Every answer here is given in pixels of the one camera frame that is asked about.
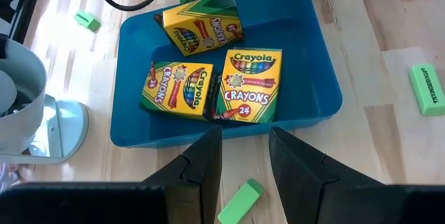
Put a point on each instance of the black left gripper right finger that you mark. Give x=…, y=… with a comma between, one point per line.
x=299, y=182

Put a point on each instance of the yellow Crayola crayon box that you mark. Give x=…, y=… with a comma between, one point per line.
x=201, y=25
x=250, y=85
x=174, y=88

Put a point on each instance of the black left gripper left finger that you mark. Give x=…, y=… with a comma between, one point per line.
x=198, y=182

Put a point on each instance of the white spot lamp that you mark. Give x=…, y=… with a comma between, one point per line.
x=21, y=88

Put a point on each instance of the black table edge rail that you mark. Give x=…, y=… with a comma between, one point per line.
x=24, y=15

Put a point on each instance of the blue plastic bin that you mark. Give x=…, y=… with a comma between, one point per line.
x=306, y=60

